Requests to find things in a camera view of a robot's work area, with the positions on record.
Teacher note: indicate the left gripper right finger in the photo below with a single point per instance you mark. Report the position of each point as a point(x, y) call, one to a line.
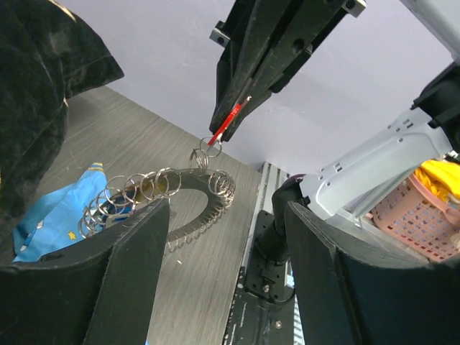
point(351, 292)

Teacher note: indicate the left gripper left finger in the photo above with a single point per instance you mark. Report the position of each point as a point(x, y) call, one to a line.
point(98, 291)

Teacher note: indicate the red key tag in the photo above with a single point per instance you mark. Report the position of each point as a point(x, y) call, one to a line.
point(228, 120)

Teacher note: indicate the large metal keyring with rings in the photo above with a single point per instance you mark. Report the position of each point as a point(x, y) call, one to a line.
point(124, 195)

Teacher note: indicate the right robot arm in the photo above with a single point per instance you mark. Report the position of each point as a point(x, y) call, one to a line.
point(429, 128)

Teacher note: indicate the blue cartoon print cloth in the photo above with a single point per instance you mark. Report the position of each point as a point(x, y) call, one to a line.
point(51, 223)

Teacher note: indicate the pink laundry basket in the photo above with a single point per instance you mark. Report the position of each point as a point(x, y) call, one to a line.
point(417, 218)

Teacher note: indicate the black floral plush pillow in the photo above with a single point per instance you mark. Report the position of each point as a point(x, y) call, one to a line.
point(48, 55)

